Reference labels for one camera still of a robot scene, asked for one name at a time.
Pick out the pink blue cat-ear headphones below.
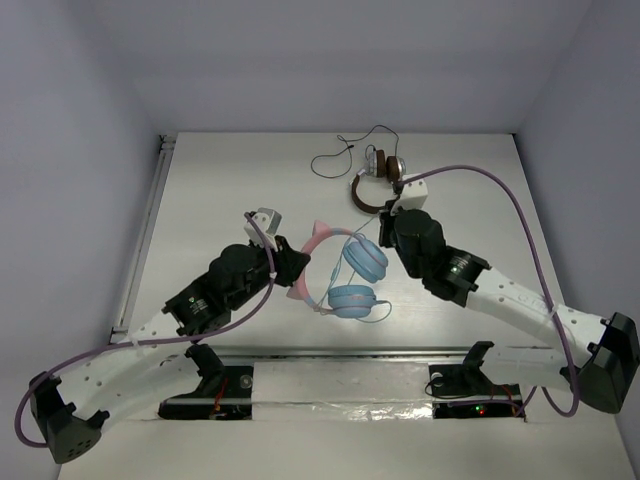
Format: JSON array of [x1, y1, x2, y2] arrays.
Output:
[[286, 220, 359, 315]]

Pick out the light blue wired earphones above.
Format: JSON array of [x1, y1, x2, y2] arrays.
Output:
[[310, 220, 392, 324]]

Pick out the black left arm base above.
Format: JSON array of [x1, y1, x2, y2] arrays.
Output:
[[158, 344, 254, 421]]

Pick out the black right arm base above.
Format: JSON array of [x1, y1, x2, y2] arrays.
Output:
[[424, 341, 526, 420]]

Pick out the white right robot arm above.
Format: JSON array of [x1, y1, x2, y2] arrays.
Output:
[[379, 209, 639, 414]]

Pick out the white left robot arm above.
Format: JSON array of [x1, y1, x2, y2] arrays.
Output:
[[20, 235, 311, 465]]

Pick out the brown silver headphones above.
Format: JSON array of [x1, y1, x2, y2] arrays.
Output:
[[350, 145, 407, 215]]

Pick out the clear tape strip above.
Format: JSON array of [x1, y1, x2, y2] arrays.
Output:
[[251, 360, 433, 422]]

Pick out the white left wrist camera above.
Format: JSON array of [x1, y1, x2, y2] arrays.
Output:
[[244, 207, 282, 249]]

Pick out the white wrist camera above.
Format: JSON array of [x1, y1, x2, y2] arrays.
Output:
[[385, 179, 428, 215], [244, 207, 282, 249]]

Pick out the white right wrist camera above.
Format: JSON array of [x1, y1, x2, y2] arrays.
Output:
[[385, 179, 428, 215]]

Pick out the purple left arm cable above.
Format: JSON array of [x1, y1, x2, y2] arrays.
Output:
[[13, 212, 276, 447]]

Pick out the aluminium rail front edge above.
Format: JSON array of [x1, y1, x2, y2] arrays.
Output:
[[164, 344, 476, 360]]

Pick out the aluminium rail edge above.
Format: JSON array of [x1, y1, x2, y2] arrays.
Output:
[[109, 133, 178, 344], [164, 344, 476, 360]]

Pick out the aluminium rail left edge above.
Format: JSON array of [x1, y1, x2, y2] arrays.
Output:
[[109, 133, 178, 344]]

